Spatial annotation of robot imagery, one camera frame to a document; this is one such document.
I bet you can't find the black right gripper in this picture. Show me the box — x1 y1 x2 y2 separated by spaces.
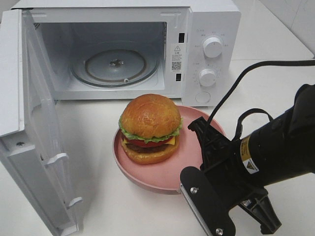
188 117 282 234

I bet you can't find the pink round plate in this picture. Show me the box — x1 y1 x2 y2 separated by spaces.
112 105 227 196

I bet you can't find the burger with lettuce and tomato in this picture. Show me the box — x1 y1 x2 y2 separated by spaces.
119 94 183 164

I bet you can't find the white microwave door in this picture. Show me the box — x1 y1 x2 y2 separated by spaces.
0 9 82 236

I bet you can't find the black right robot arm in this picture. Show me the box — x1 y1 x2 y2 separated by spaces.
180 84 315 236

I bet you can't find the lower white microwave knob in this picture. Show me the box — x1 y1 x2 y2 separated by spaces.
198 69 217 87

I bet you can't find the white microwave knob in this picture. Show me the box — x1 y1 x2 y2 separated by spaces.
198 69 217 87
202 36 223 58

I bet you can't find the upper white microwave knob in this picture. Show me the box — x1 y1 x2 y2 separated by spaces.
202 36 223 58

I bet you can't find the glass microwave turntable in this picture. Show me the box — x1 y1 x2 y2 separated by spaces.
71 49 159 88

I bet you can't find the white microwave oven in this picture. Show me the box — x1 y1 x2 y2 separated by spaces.
10 0 241 106

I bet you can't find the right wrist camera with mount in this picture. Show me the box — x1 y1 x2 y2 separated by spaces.
180 166 236 236

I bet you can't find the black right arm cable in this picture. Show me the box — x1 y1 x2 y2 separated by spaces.
205 59 315 143

